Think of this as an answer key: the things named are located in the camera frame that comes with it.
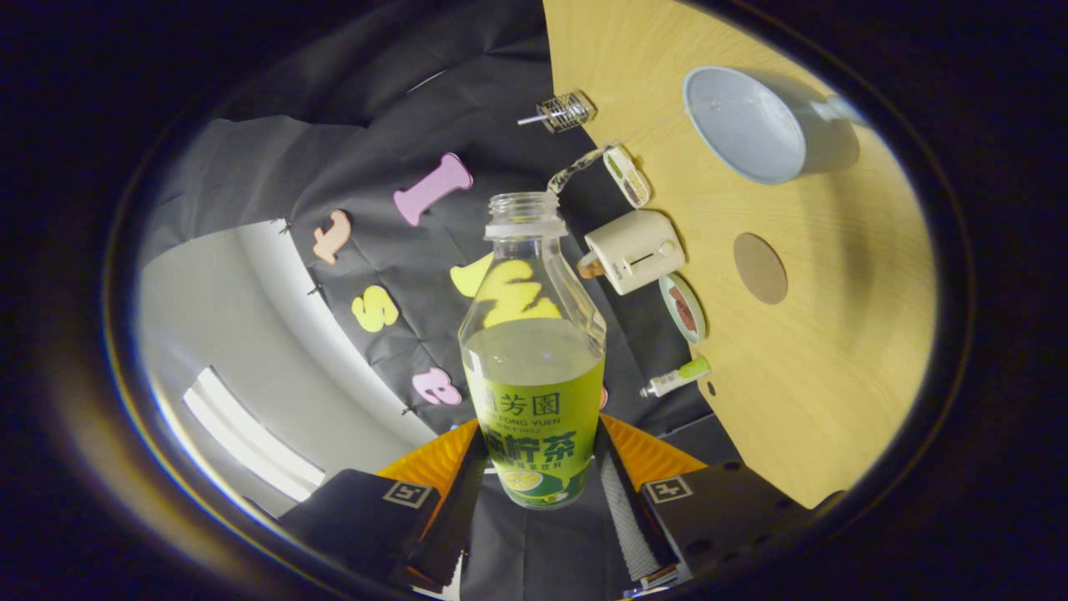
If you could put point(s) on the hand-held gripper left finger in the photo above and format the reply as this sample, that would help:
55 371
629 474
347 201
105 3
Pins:
455 526

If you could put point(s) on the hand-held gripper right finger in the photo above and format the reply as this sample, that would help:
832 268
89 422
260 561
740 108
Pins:
717 517

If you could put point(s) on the green label juice bottle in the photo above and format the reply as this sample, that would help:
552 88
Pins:
534 417

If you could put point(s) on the round brown coaster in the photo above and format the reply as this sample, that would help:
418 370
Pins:
760 269

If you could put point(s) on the clear juice stream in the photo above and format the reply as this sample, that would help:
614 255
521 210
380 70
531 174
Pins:
576 169

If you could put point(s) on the pale grey cup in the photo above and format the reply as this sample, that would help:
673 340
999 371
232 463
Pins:
743 125

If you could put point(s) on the small white green bottle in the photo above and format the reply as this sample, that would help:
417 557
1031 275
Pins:
672 380

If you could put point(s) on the wooden table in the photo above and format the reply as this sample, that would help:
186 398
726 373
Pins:
834 376

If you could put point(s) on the pale green plate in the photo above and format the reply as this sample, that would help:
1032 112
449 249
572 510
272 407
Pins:
697 330

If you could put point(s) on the brown food piece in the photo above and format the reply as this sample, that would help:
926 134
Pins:
682 309

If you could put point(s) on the ceiling light panel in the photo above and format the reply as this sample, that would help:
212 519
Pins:
250 442

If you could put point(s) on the cream toaster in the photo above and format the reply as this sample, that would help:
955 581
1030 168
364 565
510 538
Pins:
634 250

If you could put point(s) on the brown bread slice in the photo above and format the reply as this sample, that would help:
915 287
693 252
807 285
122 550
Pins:
589 265

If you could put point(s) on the white divided grain tray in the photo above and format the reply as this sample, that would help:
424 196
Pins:
627 177

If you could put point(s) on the white straw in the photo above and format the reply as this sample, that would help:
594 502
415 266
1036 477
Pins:
530 119

